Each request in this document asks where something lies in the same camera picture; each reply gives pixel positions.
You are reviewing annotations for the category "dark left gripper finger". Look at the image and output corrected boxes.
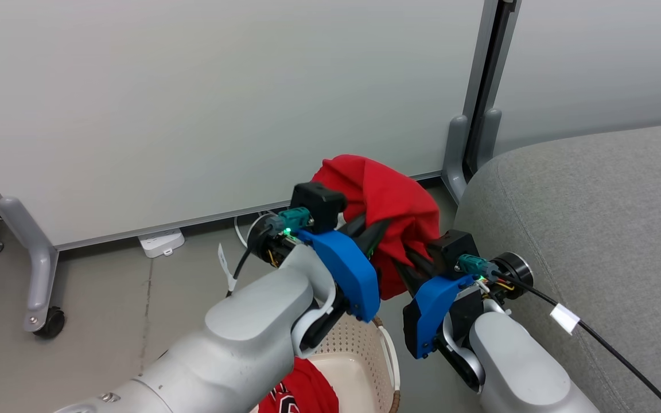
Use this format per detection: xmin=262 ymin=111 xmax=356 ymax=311
xmin=362 ymin=218 xmax=393 ymax=260
xmin=339 ymin=213 xmax=370 ymax=239

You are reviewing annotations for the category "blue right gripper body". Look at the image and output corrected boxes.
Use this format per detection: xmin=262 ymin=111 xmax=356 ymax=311
xmin=403 ymin=274 xmax=481 ymax=360

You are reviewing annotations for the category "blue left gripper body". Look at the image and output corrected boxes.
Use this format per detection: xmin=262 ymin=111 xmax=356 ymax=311
xmin=296 ymin=228 xmax=381 ymax=323

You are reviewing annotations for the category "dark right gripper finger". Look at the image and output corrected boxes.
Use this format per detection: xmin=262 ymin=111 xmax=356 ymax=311
xmin=392 ymin=259 xmax=430 ymax=294
xmin=404 ymin=248 xmax=439 ymax=274

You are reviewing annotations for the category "plain red garment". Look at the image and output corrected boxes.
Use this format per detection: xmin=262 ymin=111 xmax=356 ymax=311
xmin=310 ymin=154 xmax=442 ymax=301

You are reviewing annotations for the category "cream perforated laundry basket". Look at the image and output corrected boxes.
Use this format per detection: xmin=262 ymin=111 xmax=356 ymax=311
xmin=249 ymin=313 xmax=401 ymax=413

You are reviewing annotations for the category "grey partition foot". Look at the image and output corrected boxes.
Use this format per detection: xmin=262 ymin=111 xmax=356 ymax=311
xmin=476 ymin=107 xmax=503 ymax=170
xmin=441 ymin=115 xmax=470 ymax=205

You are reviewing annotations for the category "red garment with print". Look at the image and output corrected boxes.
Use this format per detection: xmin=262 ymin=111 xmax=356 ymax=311
xmin=258 ymin=356 xmax=340 ymax=413

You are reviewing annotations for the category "grey fabric sofa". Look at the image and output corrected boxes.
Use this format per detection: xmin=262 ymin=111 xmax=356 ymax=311
xmin=453 ymin=120 xmax=661 ymax=413

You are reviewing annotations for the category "white floor power box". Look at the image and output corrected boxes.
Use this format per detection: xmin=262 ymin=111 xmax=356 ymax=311
xmin=138 ymin=229 xmax=185 ymax=259

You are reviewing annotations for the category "wide white partition panel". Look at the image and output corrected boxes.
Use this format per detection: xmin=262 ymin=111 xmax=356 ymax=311
xmin=0 ymin=0 xmax=500 ymax=252

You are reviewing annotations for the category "black caster wheel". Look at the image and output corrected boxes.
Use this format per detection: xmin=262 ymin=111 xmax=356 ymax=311
xmin=33 ymin=306 xmax=67 ymax=339

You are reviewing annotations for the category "grey partition leg with caster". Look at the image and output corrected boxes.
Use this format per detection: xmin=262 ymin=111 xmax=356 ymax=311
xmin=0 ymin=196 xmax=60 ymax=333

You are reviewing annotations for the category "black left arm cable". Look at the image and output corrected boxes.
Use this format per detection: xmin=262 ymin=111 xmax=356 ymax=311
xmin=226 ymin=227 xmax=274 ymax=299

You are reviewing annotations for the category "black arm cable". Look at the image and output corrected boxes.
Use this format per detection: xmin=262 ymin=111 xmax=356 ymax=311
xmin=226 ymin=227 xmax=274 ymax=299
xmin=494 ymin=272 xmax=661 ymax=413

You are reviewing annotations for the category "white floor cable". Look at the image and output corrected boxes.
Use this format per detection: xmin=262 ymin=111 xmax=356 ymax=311
xmin=233 ymin=210 xmax=277 ymax=248

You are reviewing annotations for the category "white tag on left cable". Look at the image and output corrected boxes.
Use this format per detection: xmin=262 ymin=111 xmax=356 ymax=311
xmin=217 ymin=243 xmax=239 ymax=293

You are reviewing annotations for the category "white tag on cable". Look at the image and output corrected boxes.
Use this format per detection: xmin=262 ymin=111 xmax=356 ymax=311
xmin=217 ymin=243 xmax=239 ymax=293
xmin=549 ymin=303 xmax=581 ymax=336

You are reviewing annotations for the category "white tag on right cable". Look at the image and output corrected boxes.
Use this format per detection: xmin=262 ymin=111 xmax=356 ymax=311
xmin=549 ymin=303 xmax=581 ymax=336

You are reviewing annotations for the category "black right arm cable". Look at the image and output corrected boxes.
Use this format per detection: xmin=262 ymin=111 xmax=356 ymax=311
xmin=494 ymin=272 xmax=661 ymax=413

